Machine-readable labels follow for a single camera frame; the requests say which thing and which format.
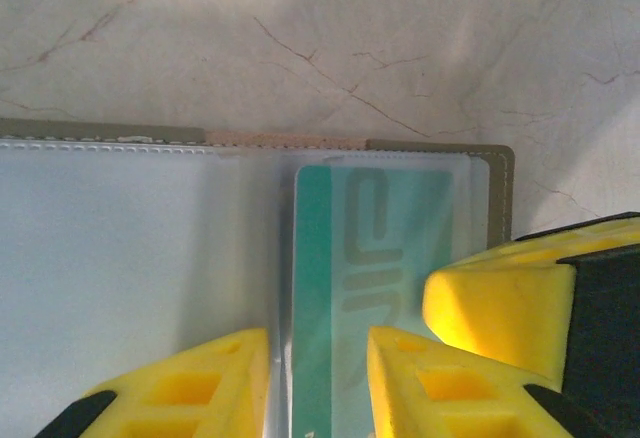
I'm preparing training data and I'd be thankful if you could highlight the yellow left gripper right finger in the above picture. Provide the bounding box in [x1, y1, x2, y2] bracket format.
[366, 326, 584, 438]

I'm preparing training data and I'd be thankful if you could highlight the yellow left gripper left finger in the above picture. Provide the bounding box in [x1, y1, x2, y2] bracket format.
[48, 327, 272, 438]

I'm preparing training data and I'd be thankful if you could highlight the teal card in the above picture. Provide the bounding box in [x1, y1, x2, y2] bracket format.
[292, 165, 454, 438]

